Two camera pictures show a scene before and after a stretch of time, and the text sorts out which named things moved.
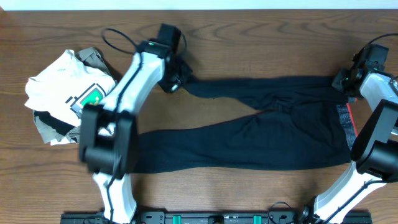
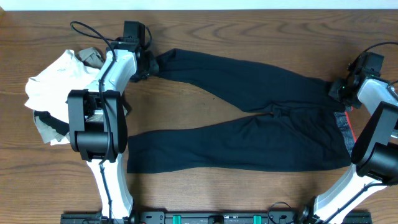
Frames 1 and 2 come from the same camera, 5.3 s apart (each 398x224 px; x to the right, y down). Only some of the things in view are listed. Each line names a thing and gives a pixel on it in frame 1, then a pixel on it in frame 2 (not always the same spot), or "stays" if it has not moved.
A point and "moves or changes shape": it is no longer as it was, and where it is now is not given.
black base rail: (218, 217) stays
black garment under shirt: (58, 125) stays
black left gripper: (179, 78) → (147, 66)
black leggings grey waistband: (304, 122) moves or changes shape
